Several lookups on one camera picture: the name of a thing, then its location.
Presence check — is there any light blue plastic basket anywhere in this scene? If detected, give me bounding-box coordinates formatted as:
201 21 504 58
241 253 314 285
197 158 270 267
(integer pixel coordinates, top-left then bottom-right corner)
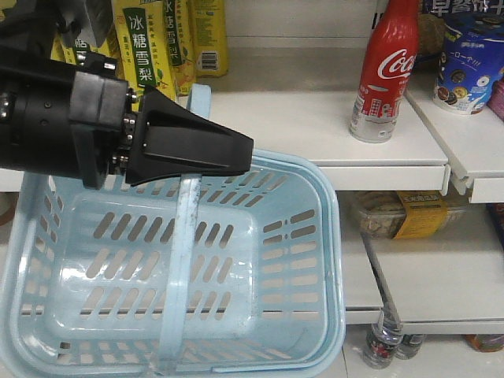
0 83 347 378

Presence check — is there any yellow pear drink carton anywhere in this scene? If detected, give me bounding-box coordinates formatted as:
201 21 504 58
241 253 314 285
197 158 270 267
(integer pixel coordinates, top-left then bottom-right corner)
112 1 179 100
190 0 229 77
164 0 196 96

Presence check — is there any red aluminium coke bottle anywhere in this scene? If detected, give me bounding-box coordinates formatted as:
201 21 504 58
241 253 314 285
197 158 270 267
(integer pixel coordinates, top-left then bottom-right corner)
350 0 419 143

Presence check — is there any small water bottle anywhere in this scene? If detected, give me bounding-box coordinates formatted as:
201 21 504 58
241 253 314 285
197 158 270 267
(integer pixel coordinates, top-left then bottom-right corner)
362 311 403 369
395 334 426 360

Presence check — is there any clear cracker tray yellow label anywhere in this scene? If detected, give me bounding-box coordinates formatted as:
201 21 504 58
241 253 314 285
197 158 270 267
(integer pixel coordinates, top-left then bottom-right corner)
350 191 468 239

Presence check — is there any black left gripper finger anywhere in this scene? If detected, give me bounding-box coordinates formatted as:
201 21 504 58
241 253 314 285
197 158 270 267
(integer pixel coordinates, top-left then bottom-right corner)
125 86 254 185

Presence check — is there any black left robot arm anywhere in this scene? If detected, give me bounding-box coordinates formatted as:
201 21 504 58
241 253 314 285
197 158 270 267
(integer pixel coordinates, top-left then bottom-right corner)
1 1 254 189

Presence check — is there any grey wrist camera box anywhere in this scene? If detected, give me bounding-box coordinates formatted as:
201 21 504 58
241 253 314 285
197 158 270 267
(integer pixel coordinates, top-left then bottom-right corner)
55 0 113 47

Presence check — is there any blue cookie cup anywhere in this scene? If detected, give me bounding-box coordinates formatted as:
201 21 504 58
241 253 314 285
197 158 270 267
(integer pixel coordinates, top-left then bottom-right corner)
433 13 503 115

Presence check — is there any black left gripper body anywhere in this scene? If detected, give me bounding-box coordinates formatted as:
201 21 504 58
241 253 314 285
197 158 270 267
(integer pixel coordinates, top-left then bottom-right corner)
69 53 140 189

